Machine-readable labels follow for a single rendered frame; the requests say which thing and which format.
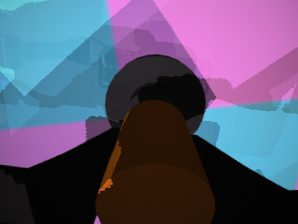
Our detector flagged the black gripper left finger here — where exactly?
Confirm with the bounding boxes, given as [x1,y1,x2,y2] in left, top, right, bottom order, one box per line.
[0,127,120,224]

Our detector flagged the orange cylinder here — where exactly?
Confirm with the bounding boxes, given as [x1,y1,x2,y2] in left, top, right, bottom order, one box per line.
[95,100,216,224]

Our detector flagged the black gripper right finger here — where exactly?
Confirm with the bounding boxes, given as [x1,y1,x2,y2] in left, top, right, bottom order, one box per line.
[191,134,298,224]

